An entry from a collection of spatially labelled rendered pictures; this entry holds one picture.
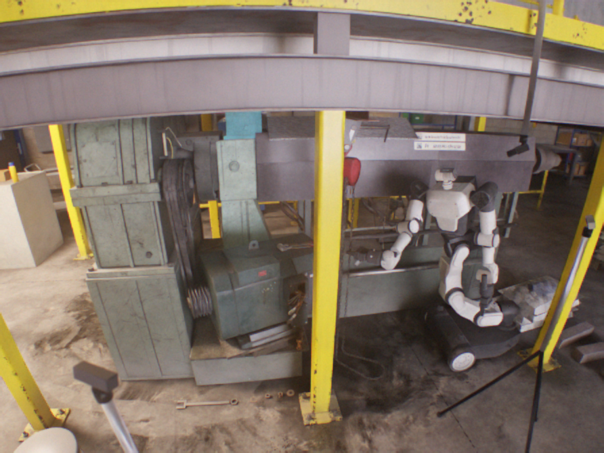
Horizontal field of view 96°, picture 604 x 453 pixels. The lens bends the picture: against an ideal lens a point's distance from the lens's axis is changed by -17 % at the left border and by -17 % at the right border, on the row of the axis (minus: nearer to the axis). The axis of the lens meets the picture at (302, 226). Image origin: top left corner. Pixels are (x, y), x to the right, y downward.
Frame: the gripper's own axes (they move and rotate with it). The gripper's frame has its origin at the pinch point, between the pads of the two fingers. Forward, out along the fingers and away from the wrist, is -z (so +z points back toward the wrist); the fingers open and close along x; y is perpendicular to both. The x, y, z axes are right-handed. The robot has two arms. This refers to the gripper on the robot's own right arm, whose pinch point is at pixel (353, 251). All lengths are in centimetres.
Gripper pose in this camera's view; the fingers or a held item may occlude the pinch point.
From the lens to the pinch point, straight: 202.0
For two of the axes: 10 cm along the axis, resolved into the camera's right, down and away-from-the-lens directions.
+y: 0.0, -9.3, -3.8
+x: 5.3, -3.2, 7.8
